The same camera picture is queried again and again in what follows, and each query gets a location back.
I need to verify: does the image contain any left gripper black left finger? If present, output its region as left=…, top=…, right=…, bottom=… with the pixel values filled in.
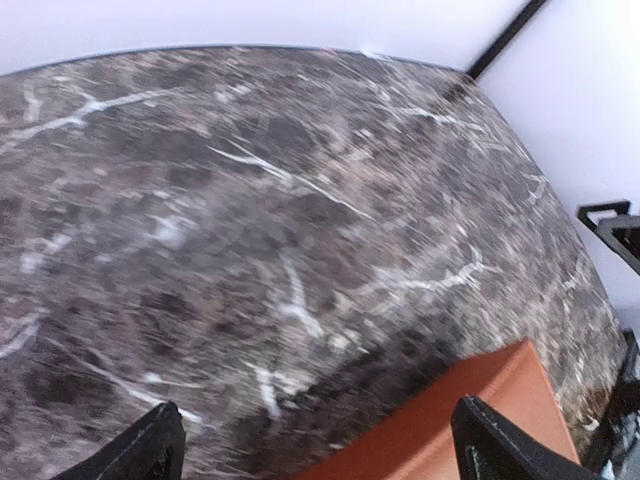
left=53, top=402, right=186, bottom=480

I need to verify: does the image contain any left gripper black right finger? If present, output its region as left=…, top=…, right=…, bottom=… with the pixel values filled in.
left=451, top=396, right=598, bottom=480

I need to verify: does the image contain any brown wooden jewelry box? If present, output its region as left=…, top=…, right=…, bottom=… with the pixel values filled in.
left=301, top=339, right=579, bottom=480

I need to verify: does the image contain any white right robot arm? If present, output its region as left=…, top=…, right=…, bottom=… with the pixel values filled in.
left=576, top=199, right=640, bottom=275

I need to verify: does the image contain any black right frame post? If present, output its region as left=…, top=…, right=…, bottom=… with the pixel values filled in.
left=466, top=0, right=547, bottom=80

